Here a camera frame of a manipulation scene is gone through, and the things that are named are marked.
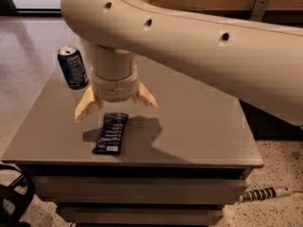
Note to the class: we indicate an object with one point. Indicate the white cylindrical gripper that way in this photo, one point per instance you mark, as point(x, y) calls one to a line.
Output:
point(115, 90)

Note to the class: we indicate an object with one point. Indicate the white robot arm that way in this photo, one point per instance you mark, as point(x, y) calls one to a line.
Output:
point(261, 64)

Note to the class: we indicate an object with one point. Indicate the grey drawer cabinet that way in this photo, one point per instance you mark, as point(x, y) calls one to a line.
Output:
point(179, 165)

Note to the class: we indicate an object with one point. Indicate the blue soda can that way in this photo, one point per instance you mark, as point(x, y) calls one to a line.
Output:
point(71, 63)

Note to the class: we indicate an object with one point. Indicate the blue rxbar blueberry wrapper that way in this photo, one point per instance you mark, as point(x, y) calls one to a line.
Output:
point(110, 136)

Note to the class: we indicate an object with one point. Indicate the striped power strip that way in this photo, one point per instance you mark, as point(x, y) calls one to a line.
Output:
point(265, 193)

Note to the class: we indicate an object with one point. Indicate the black chair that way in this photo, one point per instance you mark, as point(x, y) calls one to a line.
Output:
point(15, 199)

